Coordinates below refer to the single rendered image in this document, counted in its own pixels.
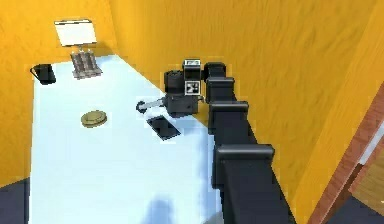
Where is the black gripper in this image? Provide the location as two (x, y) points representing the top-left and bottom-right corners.
(135, 69), (200, 118)

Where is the black flat telephone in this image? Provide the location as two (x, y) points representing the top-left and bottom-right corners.
(146, 114), (182, 142)

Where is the round olive dish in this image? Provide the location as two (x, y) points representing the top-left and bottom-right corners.
(80, 109), (108, 128)

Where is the grey ribbed rack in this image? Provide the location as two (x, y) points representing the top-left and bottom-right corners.
(70, 48), (103, 80)

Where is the black mug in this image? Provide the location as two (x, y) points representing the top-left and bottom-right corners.
(29, 63), (57, 86)

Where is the brown wooden door frame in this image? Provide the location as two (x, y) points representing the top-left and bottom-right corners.
(308, 81), (384, 224)

